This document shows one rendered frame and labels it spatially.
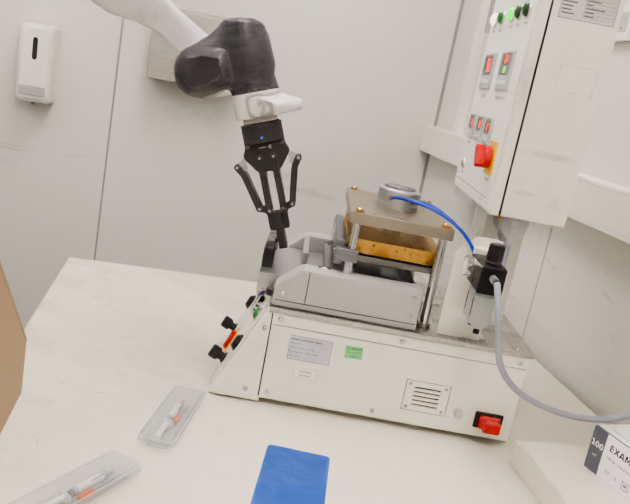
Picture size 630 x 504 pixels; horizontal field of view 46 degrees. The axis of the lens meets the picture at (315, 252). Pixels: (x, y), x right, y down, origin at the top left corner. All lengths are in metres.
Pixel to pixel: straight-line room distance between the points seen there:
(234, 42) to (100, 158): 1.54
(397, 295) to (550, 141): 0.35
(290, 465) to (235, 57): 0.69
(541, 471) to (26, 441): 0.77
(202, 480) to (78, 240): 1.89
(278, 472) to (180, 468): 0.14
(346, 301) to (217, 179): 1.61
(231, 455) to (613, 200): 0.95
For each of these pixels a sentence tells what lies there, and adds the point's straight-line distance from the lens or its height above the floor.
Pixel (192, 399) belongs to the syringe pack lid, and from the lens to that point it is 1.25.
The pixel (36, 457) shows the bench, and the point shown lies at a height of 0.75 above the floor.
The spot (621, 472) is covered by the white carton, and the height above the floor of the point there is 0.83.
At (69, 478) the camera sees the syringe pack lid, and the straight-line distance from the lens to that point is 1.02.
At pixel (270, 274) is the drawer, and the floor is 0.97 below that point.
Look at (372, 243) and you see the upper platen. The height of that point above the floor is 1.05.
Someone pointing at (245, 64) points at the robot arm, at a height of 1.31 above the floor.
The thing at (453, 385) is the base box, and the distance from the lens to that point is 1.31.
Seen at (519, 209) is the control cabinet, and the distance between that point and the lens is 1.25.
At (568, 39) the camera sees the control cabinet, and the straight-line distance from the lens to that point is 1.25.
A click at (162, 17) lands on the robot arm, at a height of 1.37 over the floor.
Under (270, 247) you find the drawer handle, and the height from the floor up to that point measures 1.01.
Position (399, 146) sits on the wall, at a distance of 2.87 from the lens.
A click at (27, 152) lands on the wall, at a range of 2.84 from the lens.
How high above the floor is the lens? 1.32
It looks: 14 degrees down
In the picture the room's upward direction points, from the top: 11 degrees clockwise
